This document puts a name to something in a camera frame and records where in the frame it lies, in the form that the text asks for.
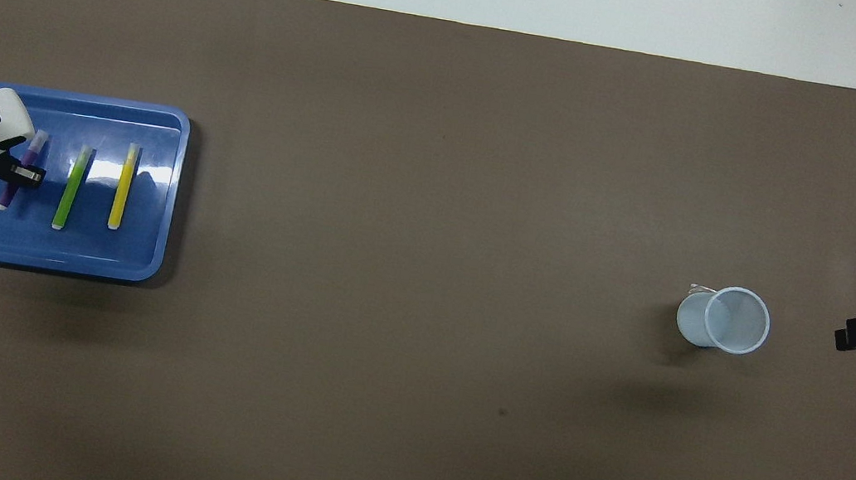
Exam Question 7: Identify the purple pen white cap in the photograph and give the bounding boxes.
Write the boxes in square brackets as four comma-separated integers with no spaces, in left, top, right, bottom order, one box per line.
[0,126,51,216]

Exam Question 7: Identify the brown table mat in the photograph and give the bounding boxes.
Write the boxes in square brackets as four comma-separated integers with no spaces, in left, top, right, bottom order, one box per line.
[0,0,856,480]

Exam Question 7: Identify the green pen white cap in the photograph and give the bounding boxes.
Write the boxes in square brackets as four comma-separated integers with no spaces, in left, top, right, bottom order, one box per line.
[51,143,97,235]

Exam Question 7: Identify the translucent plastic cup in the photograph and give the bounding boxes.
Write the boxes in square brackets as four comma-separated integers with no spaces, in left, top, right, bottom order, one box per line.
[672,279,775,359]

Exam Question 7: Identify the blue plastic tray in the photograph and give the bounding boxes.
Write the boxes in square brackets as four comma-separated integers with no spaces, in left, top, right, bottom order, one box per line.
[0,81,194,288]

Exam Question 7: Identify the yellow pen white cap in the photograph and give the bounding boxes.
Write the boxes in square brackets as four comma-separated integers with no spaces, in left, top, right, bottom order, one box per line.
[106,141,143,233]

